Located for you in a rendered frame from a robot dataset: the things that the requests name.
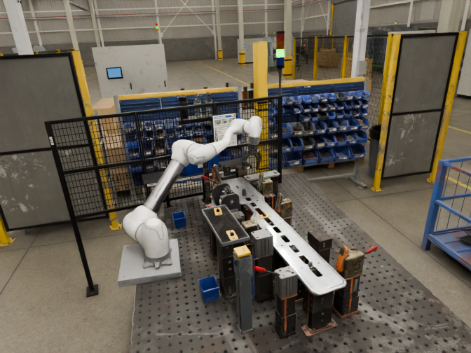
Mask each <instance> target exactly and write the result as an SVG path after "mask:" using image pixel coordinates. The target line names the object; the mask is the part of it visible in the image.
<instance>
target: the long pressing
mask: <svg viewBox="0 0 471 353"><path fill-rule="evenodd" d="M242 182H243V183H242ZM221 183H222V184H224V183H227V184H228V185H229V186H230V189H231V190H232V191H233V192H234V193H236V194H238V195H239V200H240V205H244V206H246V207H247V208H248V209H249V210H250V211H251V212H252V213H253V215H252V216H251V217H250V220H252V219H255V220H256V221H257V222H258V223H259V224H260V226H261V227H262V229H264V228H265V227H266V228H267V229H269V230H270V231H271V233H272V234H273V249H274V250H275V251H276V252H277V254H278V255H279V256H280V257H281V259H282V260H283V261H284V262H285V263H286V264H287V266H292V267H293V268H294V269H295V270H296V271H297V273H298V279H299V280H300V281H301V283H302V284H303V285H304V286H305V287H306V288H307V289H308V291H309V292H310V293H311V294H313V295H316V296H321V295H324V294H326V293H330V292H333V291H336V290H339V289H342V288H344V287H346V284H347V283H346V280H345V279H344V278H343V277H342V276H340V274H339V273H338V272H337V271H335V269H333V267H332V266H331V265H330V264H328V262H326V260H325V259H323V257H321V255H319V253H318V252H316V250H314V249H313V248H312V247H311V246H310V245H309V244H308V243H307V242H306V241H305V240H304V239H303V238H302V237H301V236H300V235H299V234H298V233H297V232H296V231H295V230H294V229H293V228H292V227H291V226H290V225H289V224H288V223H286V222H285V221H284V220H283V219H282V218H281V217H280V216H279V215H278V214H277V213H276V212H275V211H274V210H273V209H272V208H271V207H270V206H269V205H268V204H267V203H266V202H265V201H264V196H263V195H262V194H261V193H260V192H259V191H258V190H257V189H256V188H255V187H254V186H253V185H251V184H250V183H249V182H248V181H247V180H246V179H245V178H243V177H238V178H234V179H227V180H223V181H221ZM236 186H238V187H239V188H238V187H236ZM244 188H245V189H246V191H247V195H246V196H243V195H242V190H243V189H244ZM252 195H253V196H252ZM246 198H249V199H250V200H251V201H247V200H246ZM257 200H258V201H257ZM251 203H254V204H255V205H256V207H253V206H252V205H251ZM256 209H260V210H261V211H262V212H263V213H264V214H270V215H271V216H270V217H267V218H269V219H270V220H271V221H272V223H273V224H274V226H270V225H269V224H268V223H267V222H266V221H265V220H264V219H265V218H264V219H259V218H258V217H257V216H259V215H260V214H259V213H258V212H257V211H256ZM274 227H277V228H278V229H279V230H280V231H281V233H276V232H275V231H274V229H273V228H274ZM283 235H284V236H285V237H286V238H287V239H288V240H289V241H290V242H285V241H284V240H283V239H282V238H281V237H280V236H283ZM281 245H282V246H281ZM291 245H294V246H295V247H296V248H297V249H298V250H299V251H300V252H298V253H295V252H294V251H293V250H292V249H291V248H290V247H289V246H291ZM300 256H305V257H306V258H307V259H308V260H309V261H312V262H313V267H309V266H308V264H305V263H304V262H303V261H302V260H301V259H300V258H299V257H300ZM310 268H316V269H317V270H318V271H319V272H320V273H321V275H322V276H321V277H317V276H316V275H315V274H314V273H313V272H312V271H311V270H310Z"/></svg>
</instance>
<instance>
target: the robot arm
mask: <svg viewBox="0 0 471 353"><path fill-rule="evenodd" d="M261 129H262V121H261V118H260V117H258V116H252V117H251V118H250V121H248V120H243V119H234V120H232V121H231V123H230V128H229V129H227V130H226V131H225V134H224V137H223V139H222V140H221V141H217V142H214V143H210V144H206V145H203V144H197V143H196V142H193V141H189V140H185V139H182V140H178V141H176V142H175V143H174V144H173V145H172V157H171V159H172V160H171V161H170V164H169V165H168V166H167V168H166V170H165V171H164V173H163V175H162V176H161V178H160V179H159V181H158V183H157V184H156V186H155V187H154V189H153V190H152V192H151V194H150V195H149V197H148V198H147V200H146V202H145V203H144V205H143V206H142V205H141V206H138V207H137V208H136V209H135V210H134V211H133V212H130V213H129V214H127V215H126V216H125V218H124V220H123V228H124V230H125V232H126V233H127V234H128V235H129V236H130V237H131V238H132V239H134V240H136V241H137V242H139V243H140V245H141V246H142V248H143V249H144V264H143V266H142V267H143V268H144V269H147V268H153V267H155V269H156V270H159V268H160V266H165V265H169V266H170V265H172V260H171V251H172V247H169V237H168V230H167V228H166V226H165V224H164V223H163V222H162V221H161V220H160V219H157V214H156V212H157V211H158V209H159V207H160V206H161V204H162V203H163V201H164V199H165V197H166V196H167V194H168V193H169V191H170V189H171V188H172V186H173V185H174V183H175V182H176V180H177V178H178V176H179V175H180V173H181V172H182V170H183V169H184V167H186V166H188V165H189V164H190V163H191V164H192V165H200V164H203V163H204V162H207V161H209V160H211V159H212V158H213V157H215V156H216V155H217V154H219V153H220V152H221V151H223V150H224V149H225V148H226V147H227V146H228V145H229V143H230V141H231V135H232V134H236V135H237V134H244V133H245V134H248V143H249V144H248V150H245V151H244V153H243V155H242V157H241V159H240V161H241V162H242V170H243V171H245V161H246V159H247V158H248V157H249V156H251V155H254V156H255V157H256V159H257V160H258V161H257V166H256V169H257V170H259V166H260V162H261V161H262V157H261V153H260V150H259V149H258V150H257V148H258V144H259V139H260V134H261ZM247 152H248V153H247ZM257 153H258V155H257ZM258 156H259V157H258Z"/></svg>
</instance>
